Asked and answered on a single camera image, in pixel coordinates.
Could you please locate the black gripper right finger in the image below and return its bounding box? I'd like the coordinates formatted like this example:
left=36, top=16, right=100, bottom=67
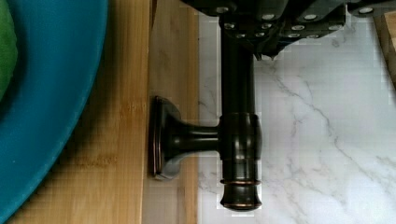
left=264, top=0, right=395, bottom=57

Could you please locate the wooden drawer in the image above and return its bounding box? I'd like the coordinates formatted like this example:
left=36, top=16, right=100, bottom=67
left=1, top=0, right=198, bottom=224

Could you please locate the dark bronze drawer handle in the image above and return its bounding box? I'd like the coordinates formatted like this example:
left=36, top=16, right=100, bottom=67
left=148, top=32, right=262, bottom=212

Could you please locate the green object on plate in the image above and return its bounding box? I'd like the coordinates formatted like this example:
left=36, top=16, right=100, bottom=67
left=0, top=0, right=18, bottom=99

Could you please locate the wooden block at right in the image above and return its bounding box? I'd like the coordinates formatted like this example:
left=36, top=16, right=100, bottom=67
left=374, top=11, right=396, bottom=86

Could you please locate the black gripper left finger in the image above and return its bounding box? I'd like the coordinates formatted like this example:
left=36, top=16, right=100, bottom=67
left=181, top=0, right=289, bottom=60

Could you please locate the blue plate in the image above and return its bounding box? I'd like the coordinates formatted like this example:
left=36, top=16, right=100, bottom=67
left=0, top=0, right=109, bottom=222

